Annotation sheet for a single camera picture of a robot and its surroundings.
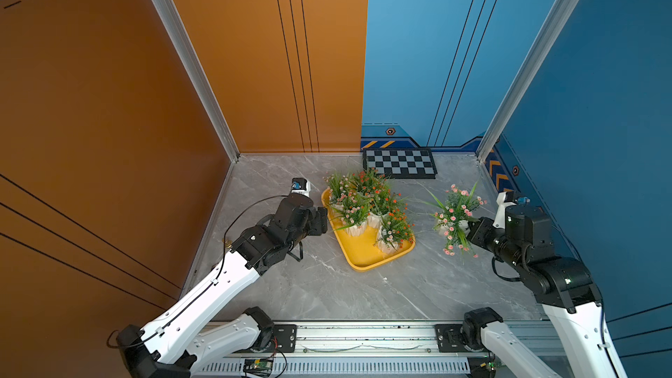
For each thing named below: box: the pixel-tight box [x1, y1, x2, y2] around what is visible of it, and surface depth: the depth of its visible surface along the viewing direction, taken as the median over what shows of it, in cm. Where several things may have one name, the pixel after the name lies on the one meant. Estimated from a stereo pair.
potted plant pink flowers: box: [422, 182, 488, 259], surface depth 62 cm
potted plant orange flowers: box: [331, 191, 371, 237], surface depth 85 cm
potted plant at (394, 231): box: [377, 210, 415, 255], surface depth 82 cm
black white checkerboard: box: [363, 147, 438, 180], surface depth 115 cm
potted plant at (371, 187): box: [350, 167, 402, 229], surface depth 88 cm
